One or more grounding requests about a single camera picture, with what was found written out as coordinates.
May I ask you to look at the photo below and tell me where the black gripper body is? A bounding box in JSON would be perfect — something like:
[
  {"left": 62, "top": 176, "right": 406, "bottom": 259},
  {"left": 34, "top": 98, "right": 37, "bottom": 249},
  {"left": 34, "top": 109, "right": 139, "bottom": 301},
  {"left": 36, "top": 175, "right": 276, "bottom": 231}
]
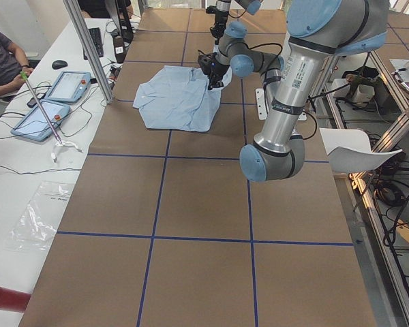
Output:
[
  {"left": 210, "top": 10, "right": 228, "bottom": 38},
  {"left": 208, "top": 61, "right": 227, "bottom": 89}
]

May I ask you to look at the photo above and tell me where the light blue button-up shirt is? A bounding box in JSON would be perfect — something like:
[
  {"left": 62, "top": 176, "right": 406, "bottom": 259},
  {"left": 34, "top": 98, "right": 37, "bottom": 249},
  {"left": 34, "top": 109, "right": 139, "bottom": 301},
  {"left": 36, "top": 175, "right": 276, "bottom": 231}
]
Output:
[{"left": 133, "top": 65, "right": 224, "bottom": 132}]

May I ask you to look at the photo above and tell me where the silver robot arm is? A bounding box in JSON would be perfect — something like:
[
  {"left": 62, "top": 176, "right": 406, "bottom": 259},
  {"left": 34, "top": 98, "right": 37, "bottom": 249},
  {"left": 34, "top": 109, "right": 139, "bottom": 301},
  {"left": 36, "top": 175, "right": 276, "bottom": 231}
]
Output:
[
  {"left": 198, "top": 0, "right": 389, "bottom": 182},
  {"left": 205, "top": 0, "right": 262, "bottom": 41}
]

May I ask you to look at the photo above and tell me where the black keyboard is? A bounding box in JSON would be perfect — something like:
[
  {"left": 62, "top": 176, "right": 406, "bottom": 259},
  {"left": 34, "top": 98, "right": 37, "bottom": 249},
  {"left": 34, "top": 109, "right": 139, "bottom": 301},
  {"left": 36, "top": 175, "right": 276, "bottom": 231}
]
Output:
[{"left": 89, "top": 27, "right": 104, "bottom": 57}]

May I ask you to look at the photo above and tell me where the upper teach pendant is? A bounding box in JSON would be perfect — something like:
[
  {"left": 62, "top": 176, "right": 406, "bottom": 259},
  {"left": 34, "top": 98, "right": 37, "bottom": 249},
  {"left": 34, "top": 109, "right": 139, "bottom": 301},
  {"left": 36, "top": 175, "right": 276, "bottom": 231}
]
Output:
[{"left": 45, "top": 71, "right": 91, "bottom": 104}]

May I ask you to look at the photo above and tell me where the teach pendant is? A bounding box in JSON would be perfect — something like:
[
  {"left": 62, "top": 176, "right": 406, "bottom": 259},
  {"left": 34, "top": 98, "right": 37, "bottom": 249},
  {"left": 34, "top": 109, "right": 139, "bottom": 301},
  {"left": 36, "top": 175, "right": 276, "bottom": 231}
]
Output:
[
  {"left": 11, "top": 99, "right": 71, "bottom": 142},
  {"left": 45, "top": 71, "right": 91, "bottom": 104}
]

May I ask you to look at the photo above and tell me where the white plastic chair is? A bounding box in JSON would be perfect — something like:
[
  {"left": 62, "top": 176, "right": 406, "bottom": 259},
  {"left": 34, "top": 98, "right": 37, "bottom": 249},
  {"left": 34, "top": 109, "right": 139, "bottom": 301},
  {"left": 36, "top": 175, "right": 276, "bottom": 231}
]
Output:
[{"left": 320, "top": 128, "right": 402, "bottom": 174}]

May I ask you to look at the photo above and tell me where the black computer mouse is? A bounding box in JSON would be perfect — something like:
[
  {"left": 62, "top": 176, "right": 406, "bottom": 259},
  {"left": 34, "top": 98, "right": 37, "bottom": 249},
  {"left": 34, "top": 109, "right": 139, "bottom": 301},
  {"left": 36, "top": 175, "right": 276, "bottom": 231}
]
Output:
[{"left": 51, "top": 60, "right": 68, "bottom": 70}]

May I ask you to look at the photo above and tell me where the brown paper table cover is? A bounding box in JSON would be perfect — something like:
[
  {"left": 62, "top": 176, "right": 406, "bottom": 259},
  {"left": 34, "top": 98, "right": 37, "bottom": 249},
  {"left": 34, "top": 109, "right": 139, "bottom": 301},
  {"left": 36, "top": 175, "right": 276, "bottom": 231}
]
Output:
[{"left": 21, "top": 9, "right": 376, "bottom": 326}]

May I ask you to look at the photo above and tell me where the lower teach pendant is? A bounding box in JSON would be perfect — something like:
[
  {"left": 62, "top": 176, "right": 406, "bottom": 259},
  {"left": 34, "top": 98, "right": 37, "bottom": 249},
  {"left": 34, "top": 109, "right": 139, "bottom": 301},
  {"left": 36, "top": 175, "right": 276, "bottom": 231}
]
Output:
[{"left": 11, "top": 99, "right": 71, "bottom": 142}]

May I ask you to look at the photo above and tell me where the purple rod green tip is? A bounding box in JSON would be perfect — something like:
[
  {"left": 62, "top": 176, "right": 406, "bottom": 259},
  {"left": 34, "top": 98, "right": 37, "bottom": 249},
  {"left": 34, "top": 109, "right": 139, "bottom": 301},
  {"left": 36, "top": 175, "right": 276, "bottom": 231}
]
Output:
[{"left": 20, "top": 71, "right": 63, "bottom": 146}]

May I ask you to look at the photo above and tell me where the seated person grey shirt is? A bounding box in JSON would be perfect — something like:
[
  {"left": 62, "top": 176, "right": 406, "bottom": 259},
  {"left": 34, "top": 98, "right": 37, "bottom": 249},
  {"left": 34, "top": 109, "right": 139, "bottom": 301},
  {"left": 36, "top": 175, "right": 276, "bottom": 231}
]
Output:
[{"left": 0, "top": 32, "right": 33, "bottom": 96}]

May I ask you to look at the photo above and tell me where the clear plastic bag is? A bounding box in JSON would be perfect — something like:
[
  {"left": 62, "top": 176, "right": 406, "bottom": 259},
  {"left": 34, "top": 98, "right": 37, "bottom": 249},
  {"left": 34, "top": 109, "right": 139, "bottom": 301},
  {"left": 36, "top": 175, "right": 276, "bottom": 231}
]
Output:
[{"left": 4, "top": 181, "right": 75, "bottom": 253}]

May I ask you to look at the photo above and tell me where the red fire extinguisher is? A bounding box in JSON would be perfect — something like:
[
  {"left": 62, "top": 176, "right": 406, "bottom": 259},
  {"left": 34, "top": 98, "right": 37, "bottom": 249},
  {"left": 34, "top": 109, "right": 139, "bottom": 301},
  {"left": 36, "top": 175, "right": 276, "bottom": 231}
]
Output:
[{"left": 0, "top": 287, "right": 31, "bottom": 313}]

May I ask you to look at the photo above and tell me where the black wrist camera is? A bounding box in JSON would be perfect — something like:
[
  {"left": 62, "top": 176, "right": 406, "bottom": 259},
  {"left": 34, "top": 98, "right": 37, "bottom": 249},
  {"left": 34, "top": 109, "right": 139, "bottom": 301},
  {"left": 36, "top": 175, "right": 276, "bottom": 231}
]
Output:
[
  {"left": 198, "top": 54, "right": 213, "bottom": 76},
  {"left": 205, "top": 5, "right": 217, "bottom": 14}
]

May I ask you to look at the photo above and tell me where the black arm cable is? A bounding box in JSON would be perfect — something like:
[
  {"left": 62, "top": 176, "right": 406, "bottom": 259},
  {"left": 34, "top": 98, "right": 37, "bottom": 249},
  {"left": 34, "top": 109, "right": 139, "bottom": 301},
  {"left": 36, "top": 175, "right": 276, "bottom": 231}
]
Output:
[{"left": 248, "top": 42, "right": 318, "bottom": 140}]

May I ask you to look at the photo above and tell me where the aluminium frame post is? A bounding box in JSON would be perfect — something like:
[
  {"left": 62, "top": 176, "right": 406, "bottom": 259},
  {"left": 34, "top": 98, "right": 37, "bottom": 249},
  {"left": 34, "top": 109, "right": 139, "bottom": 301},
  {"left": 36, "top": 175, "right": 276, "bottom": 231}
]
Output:
[{"left": 63, "top": 0, "right": 113, "bottom": 104}]

